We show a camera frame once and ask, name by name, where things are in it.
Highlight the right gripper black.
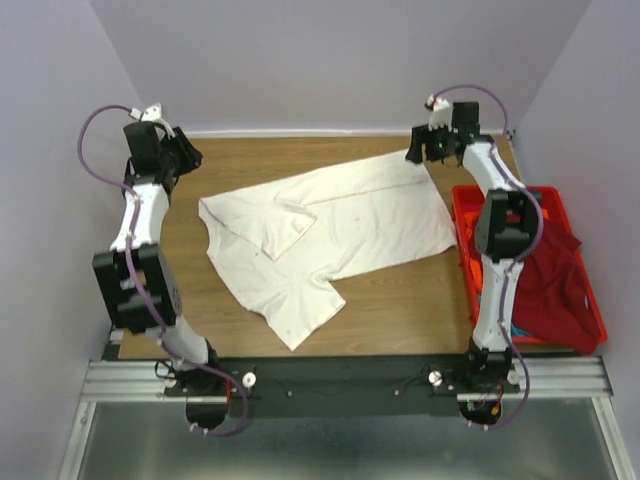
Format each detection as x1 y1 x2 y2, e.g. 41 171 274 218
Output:
402 120 454 166

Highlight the white t shirt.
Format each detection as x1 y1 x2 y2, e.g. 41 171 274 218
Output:
198 151 456 350

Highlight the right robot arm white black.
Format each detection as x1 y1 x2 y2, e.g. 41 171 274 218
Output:
405 96 544 392

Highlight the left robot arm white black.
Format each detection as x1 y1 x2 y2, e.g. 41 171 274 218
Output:
92 120 224 395

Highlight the orange t shirt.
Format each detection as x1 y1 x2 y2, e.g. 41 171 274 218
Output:
460 210 483 296

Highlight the red plastic bin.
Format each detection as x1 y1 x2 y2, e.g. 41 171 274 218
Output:
451 184 609 354

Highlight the dark red t shirt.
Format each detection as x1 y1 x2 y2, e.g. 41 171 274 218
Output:
512 219 600 355

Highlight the teal t shirt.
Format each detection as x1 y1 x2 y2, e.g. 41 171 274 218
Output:
511 325 532 337

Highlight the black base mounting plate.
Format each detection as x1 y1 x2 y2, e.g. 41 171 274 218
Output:
155 352 521 432

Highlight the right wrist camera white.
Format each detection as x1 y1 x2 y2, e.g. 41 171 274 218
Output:
425 95 453 131

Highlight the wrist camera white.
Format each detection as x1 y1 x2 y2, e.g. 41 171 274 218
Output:
128 103 175 138
425 95 453 131

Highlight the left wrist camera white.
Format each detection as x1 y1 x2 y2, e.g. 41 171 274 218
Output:
128 103 175 138

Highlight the aluminium table frame rail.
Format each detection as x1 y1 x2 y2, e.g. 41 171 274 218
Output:
58 327 164 479

